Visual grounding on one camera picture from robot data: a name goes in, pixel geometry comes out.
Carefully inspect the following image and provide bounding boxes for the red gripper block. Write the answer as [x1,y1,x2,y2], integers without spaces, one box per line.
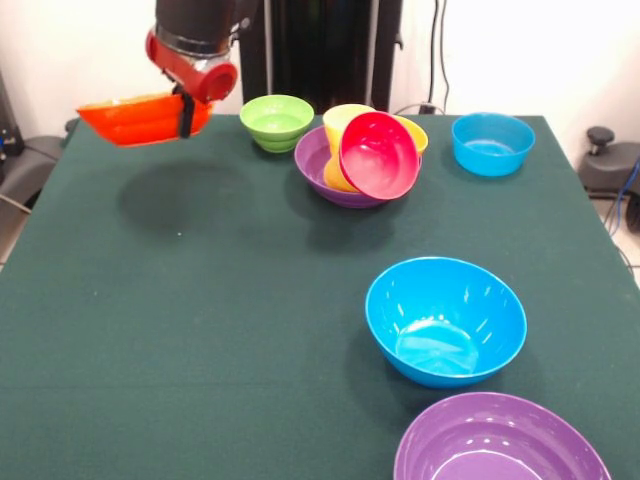
[145,29,239,140]

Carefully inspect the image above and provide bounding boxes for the orange large bowl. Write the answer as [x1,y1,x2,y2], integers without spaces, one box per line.
[75,93,215,148]

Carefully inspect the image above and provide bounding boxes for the yellow stepped cup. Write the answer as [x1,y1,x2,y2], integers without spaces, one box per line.
[322,103,377,152]

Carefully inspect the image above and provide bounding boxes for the pink-red small bowl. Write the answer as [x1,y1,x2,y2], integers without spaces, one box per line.
[338,111,421,202]

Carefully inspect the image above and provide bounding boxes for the orange stepped cup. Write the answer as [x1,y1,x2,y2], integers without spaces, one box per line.
[394,114,430,157]

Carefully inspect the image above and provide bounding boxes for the blue large bowl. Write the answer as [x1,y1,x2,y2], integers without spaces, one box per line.
[364,256,529,390]

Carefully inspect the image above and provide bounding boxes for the green small bowl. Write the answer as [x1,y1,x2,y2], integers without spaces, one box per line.
[239,94,316,154]

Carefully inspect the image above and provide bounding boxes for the black column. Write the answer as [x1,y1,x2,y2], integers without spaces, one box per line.
[234,0,404,115]

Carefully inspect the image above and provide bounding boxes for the black equipment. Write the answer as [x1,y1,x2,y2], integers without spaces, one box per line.
[0,69,24,161]

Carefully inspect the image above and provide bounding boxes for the dark green tablecloth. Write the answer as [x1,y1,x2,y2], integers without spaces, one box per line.
[0,112,640,480]

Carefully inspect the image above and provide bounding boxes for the blue small bowl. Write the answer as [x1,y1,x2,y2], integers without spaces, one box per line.
[451,112,537,178]

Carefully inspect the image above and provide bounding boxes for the thin black cable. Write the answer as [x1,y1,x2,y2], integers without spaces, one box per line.
[428,0,451,115]

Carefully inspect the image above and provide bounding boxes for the blue cable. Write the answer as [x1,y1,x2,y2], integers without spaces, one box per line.
[617,159,640,221]

